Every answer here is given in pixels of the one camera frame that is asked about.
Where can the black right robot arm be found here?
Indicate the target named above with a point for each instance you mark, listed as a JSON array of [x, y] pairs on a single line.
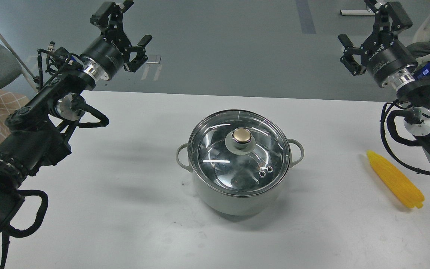
[[407, 119]]

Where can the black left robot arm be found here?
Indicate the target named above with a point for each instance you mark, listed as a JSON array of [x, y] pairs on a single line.
[[41, 129]]

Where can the pale green steel pot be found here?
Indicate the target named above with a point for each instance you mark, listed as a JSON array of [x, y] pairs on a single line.
[[223, 203]]

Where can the yellow corn cob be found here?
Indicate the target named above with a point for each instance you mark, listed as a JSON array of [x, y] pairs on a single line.
[[406, 192]]

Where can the white desk foot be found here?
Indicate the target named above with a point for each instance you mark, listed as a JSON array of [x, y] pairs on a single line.
[[366, 12]]

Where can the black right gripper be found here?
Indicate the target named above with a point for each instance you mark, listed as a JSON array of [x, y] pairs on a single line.
[[382, 54]]

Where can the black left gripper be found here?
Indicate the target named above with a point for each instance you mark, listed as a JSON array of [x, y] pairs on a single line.
[[112, 49]]

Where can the glass pot lid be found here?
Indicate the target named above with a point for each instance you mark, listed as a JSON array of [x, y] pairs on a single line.
[[241, 153]]

